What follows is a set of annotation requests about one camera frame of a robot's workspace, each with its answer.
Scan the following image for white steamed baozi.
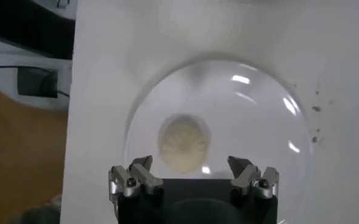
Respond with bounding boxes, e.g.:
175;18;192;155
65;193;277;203
157;114;212;175

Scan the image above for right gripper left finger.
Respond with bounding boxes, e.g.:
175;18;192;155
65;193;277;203
108;154;165;202

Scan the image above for large white round plate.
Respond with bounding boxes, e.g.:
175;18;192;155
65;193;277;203
124;59;314;224

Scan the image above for black rectangular box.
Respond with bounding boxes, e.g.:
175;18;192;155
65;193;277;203
16;66;59;99

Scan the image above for dark bar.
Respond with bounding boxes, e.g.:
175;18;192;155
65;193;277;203
0;0;77;60

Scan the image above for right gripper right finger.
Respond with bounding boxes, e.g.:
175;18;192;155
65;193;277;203
227;155;280;200

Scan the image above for white rounded base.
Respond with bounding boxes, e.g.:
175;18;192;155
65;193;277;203
0;36;74;111

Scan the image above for dark crumbs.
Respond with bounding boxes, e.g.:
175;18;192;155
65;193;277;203
291;82;335;144

